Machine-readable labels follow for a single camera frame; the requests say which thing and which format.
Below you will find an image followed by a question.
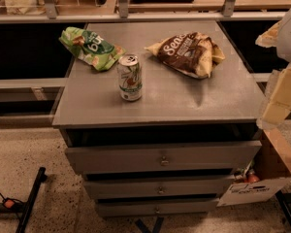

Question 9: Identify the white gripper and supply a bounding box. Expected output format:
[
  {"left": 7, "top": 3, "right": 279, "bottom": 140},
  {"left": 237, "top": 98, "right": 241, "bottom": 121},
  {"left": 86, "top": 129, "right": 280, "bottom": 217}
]
[{"left": 255, "top": 9, "right": 291, "bottom": 130}]

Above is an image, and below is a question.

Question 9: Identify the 7up soda can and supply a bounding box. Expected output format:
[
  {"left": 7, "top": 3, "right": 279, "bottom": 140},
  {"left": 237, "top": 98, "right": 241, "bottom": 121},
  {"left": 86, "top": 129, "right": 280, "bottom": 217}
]
[{"left": 117, "top": 53, "right": 143, "bottom": 101}]

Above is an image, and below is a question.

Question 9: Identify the brown and yellow chip bag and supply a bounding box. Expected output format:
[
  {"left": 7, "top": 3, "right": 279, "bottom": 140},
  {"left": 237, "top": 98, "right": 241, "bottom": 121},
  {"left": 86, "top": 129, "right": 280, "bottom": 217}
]
[{"left": 145, "top": 32, "right": 225, "bottom": 79}]

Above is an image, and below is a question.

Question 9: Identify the cardboard box with label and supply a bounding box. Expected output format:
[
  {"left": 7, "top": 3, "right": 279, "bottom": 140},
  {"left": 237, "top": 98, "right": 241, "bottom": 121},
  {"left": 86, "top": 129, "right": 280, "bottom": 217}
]
[{"left": 218, "top": 129, "right": 291, "bottom": 207}]

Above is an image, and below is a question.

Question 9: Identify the orange bottle in box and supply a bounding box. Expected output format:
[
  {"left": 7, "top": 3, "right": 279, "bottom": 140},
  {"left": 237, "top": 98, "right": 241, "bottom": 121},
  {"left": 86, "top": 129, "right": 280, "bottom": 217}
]
[{"left": 246, "top": 169, "right": 260, "bottom": 183}]

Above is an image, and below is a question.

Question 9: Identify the top grey drawer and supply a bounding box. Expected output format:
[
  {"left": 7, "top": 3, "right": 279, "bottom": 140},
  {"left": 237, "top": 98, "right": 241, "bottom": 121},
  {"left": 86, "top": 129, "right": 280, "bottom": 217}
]
[{"left": 65, "top": 141, "right": 261, "bottom": 174}]

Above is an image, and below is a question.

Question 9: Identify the grey drawer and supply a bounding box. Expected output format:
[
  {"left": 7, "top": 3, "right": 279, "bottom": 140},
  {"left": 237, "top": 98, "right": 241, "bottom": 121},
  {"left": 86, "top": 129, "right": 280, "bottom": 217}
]
[
  {"left": 65, "top": 141, "right": 261, "bottom": 174},
  {"left": 95, "top": 198, "right": 219, "bottom": 217},
  {"left": 84, "top": 175, "right": 232, "bottom": 199}
]

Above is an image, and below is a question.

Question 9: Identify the grey drawer cabinet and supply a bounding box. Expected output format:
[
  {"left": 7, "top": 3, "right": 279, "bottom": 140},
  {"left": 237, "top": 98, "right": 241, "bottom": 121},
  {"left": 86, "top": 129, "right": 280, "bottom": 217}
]
[{"left": 53, "top": 21, "right": 263, "bottom": 205}]

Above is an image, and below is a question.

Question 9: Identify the black stand leg right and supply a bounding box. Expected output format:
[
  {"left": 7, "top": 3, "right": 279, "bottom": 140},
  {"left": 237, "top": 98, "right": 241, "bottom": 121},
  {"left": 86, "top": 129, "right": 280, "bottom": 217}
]
[{"left": 275, "top": 190, "right": 291, "bottom": 227}]

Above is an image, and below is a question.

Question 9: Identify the black stand leg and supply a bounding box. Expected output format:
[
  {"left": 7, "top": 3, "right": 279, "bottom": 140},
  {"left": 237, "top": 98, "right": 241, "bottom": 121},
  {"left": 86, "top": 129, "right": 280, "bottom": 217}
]
[
  {"left": 16, "top": 167, "right": 48, "bottom": 233},
  {"left": 275, "top": 190, "right": 291, "bottom": 227}
]

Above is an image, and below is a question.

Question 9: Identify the middle grey drawer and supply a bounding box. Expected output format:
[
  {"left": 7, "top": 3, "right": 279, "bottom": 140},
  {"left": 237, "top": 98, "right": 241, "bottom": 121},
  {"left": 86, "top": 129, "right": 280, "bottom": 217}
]
[{"left": 84, "top": 175, "right": 232, "bottom": 199}]

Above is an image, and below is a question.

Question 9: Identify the bottom grey drawer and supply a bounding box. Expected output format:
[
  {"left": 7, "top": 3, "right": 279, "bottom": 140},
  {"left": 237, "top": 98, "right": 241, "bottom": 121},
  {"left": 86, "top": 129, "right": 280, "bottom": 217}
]
[{"left": 95, "top": 198, "right": 219, "bottom": 217}]

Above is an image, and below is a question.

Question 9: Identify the green snack bag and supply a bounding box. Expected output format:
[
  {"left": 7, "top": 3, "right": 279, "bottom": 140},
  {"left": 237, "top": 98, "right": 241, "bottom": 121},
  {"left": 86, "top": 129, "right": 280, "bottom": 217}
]
[{"left": 59, "top": 27, "right": 125, "bottom": 72}]

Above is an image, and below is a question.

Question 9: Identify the black stand leg left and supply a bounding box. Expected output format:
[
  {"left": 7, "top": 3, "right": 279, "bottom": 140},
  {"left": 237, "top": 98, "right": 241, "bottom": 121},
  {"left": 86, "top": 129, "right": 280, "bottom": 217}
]
[{"left": 16, "top": 167, "right": 48, "bottom": 233}]

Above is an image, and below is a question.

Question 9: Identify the metal railing frame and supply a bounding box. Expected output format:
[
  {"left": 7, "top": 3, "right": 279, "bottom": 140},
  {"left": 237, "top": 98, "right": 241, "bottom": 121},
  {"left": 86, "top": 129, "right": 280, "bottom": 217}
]
[{"left": 0, "top": 0, "right": 291, "bottom": 23}]

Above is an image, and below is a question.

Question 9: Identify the black cable with orange clip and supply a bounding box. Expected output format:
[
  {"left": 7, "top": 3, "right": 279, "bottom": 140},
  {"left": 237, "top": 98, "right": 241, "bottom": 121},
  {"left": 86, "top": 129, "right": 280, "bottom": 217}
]
[{"left": 0, "top": 182, "right": 25, "bottom": 218}]

